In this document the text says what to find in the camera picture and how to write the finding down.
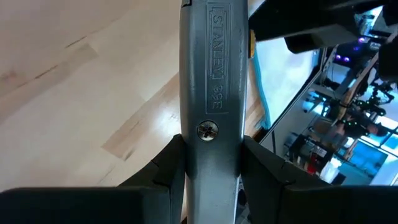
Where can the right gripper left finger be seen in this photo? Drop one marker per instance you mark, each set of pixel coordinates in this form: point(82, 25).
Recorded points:
point(93, 205)

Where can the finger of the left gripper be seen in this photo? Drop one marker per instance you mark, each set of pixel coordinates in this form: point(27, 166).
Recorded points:
point(311, 15)
point(323, 40)

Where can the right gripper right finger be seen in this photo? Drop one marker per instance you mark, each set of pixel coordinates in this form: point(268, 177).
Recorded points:
point(311, 205)

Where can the grey Stanley utility knife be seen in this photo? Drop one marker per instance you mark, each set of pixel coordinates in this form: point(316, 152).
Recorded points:
point(214, 93)

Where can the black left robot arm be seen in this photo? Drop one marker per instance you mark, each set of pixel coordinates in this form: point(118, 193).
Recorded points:
point(388, 62)

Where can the black background robot arm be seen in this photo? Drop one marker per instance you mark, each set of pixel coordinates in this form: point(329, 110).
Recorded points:
point(370, 104)

